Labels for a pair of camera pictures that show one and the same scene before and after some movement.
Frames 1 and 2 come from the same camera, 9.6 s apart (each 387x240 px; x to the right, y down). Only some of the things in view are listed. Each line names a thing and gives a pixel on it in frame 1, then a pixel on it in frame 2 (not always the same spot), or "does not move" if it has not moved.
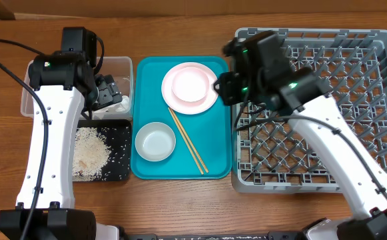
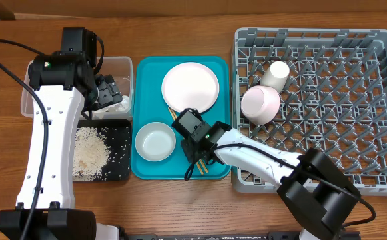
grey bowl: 155,141 does not move
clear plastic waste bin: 120,67 does not move
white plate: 185,107 does not move
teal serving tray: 210,131 → 148,106
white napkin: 122,107 does not move
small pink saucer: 190,85 → 260,104
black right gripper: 222,85 → 186,149
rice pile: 91,151 does not move
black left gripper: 108,91 does not move
